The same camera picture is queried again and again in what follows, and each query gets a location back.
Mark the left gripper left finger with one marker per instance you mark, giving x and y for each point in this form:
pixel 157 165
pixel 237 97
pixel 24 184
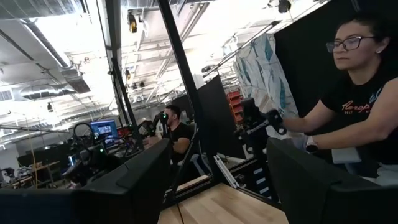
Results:
pixel 93 205

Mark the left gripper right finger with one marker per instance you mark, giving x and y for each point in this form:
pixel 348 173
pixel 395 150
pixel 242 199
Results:
pixel 335 205

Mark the black background robot arm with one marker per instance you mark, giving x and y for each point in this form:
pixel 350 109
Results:
pixel 87 155

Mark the white wristwatch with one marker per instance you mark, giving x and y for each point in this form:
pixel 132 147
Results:
pixel 311 145

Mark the blue-screen monitor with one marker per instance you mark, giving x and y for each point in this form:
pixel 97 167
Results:
pixel 104 130

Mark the person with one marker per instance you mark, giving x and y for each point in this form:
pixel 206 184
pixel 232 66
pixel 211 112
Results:
pixel 357 102
pixel 178 133

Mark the red storage rack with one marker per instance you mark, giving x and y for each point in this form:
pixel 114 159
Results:
pixel 235 105

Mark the leaf print curtain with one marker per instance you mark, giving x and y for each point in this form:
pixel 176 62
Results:
pixel 264 77

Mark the black backdrop curtain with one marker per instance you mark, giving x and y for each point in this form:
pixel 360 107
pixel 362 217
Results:
pixel 304 62

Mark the black monitor back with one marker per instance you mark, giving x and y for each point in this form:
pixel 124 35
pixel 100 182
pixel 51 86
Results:
pixel 217 118

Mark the dark-rimmed glasses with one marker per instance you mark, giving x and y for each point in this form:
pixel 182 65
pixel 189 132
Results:
pixel 349 43

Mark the yellow ceiling hoist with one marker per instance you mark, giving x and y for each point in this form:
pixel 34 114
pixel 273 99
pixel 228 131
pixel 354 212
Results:
pixel 132 21

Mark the black aluminium table frame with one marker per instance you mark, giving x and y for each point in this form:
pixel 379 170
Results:
pixel 199 189

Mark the silver edge bracket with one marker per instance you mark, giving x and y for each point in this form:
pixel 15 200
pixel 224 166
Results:
pixel 226 171

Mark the black frame upright post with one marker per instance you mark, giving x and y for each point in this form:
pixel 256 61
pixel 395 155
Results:
pixel 183 68
pixel 119 77

